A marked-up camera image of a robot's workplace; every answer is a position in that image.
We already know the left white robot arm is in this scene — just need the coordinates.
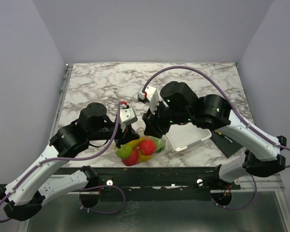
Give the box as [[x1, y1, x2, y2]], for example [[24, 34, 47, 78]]
[[0, 102, 139, 221]]

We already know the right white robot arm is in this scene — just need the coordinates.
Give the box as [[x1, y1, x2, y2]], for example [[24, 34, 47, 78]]
[[138, 81, 286, 189]]

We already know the black cutting board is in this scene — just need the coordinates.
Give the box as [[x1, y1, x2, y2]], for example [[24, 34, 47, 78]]
[[211, 131, 243, 158]]

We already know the yellow handled knife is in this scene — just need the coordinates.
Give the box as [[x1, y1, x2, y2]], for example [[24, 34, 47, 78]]
[[214, 130, 233, 143]]

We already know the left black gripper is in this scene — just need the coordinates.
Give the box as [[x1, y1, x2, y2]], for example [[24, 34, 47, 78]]
[[88, 121, 141, 149]]

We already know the yellow toy mango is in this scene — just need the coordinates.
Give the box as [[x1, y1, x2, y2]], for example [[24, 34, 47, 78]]
[[129, 139, 154, 164]]

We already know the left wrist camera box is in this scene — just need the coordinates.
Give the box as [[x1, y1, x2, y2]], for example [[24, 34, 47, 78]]
[[119, 101, 138, 129]]

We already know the black metal base rail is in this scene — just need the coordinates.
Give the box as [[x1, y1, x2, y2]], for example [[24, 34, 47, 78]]
[[55, 166, 242, 201]]

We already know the white perforated plastic basket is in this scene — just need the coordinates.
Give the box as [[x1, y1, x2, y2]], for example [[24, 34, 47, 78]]
[[166, 123, 212, 152]]

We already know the green toy watermelon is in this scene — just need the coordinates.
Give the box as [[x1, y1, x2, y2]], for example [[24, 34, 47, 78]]
[[155, 138, 166, 153]]

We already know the red toy apple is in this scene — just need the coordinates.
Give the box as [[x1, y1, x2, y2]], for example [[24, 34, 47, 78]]
[[121, 148, 139, 166]]

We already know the red toy pomegranate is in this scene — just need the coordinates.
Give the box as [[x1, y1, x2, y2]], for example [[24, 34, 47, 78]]
[[139, 139, 156, 156]]

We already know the clear zip top bag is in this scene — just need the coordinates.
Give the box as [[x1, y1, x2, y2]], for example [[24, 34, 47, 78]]
[[112, 127, 167, 167]]

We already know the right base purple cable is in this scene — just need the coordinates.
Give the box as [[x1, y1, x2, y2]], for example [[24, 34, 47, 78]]
[[214, 174, 258, 211]]

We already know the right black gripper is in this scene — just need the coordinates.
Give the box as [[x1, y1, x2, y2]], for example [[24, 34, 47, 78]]
[[142, 98, 192, 139]]

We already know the green toy pear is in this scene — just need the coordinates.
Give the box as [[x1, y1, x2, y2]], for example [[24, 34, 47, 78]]
[[115, 144, 133, 159]]

